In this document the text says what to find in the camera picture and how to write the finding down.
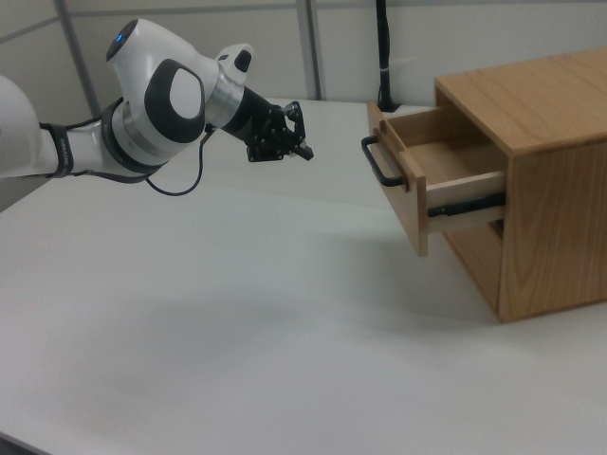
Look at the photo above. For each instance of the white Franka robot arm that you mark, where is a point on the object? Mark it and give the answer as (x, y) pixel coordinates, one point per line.
(156, 99)

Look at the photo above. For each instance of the oak wooden drawer cabinet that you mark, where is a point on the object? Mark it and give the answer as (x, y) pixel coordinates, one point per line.
(555, 199)

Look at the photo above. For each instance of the black pole with clamp base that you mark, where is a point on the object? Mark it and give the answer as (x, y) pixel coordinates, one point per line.
(384, 57)

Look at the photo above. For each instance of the black drawer slide rail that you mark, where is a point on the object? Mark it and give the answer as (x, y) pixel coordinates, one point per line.
(467, 205)

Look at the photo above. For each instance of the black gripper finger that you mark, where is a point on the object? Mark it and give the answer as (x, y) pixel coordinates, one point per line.
(298, 121)
(301, 151)

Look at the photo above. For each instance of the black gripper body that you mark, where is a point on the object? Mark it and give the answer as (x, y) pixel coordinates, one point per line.
(261, 132)

